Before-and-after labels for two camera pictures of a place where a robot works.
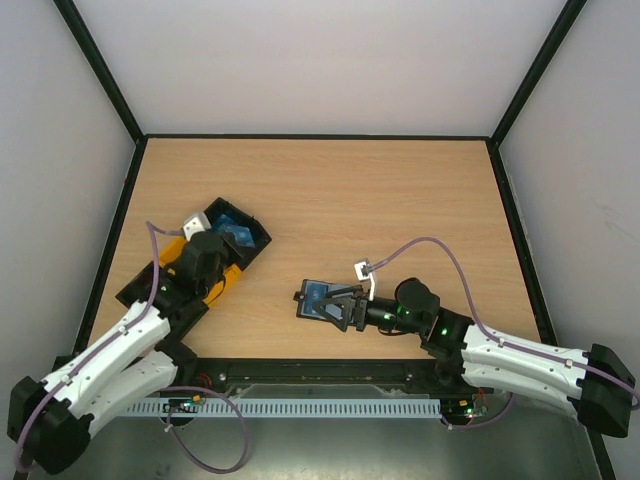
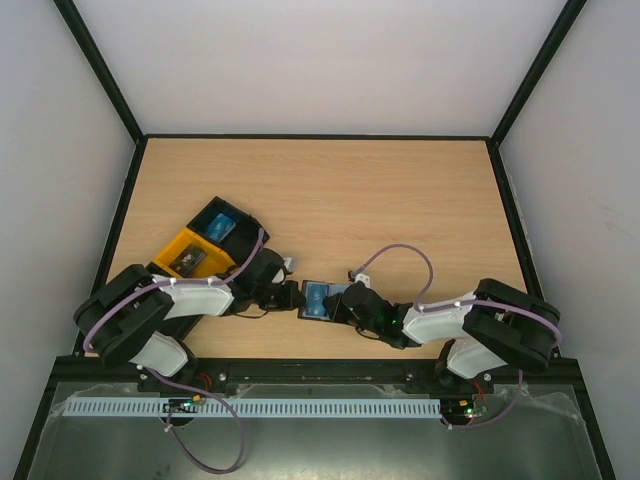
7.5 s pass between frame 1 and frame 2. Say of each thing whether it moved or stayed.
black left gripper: moved
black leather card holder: stayed
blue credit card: stayed
